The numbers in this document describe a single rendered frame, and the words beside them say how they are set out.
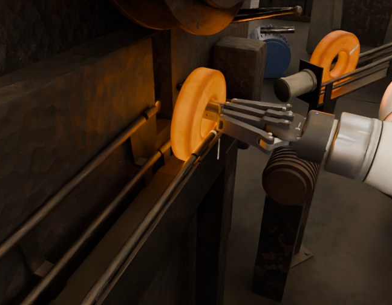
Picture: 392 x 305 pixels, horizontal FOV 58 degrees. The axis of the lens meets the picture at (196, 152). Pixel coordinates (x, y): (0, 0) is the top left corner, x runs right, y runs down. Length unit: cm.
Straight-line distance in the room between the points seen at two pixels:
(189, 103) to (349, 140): 22
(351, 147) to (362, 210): 116
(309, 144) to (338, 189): 123
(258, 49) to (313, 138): 29
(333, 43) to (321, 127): 46
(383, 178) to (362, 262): 94
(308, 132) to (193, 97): 17
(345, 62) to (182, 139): 61
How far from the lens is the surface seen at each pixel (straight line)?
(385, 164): 52
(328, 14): 330
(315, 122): 52
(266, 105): 59
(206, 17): 48
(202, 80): 54
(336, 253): 144
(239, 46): 75
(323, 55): 94
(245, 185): 165
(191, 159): 53
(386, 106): 64
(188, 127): 52
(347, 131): 52
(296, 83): 90
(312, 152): 53
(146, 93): 56
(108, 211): 48
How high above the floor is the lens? 101
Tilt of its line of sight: 33 degrees down
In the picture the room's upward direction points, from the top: 1 degrees clockwise
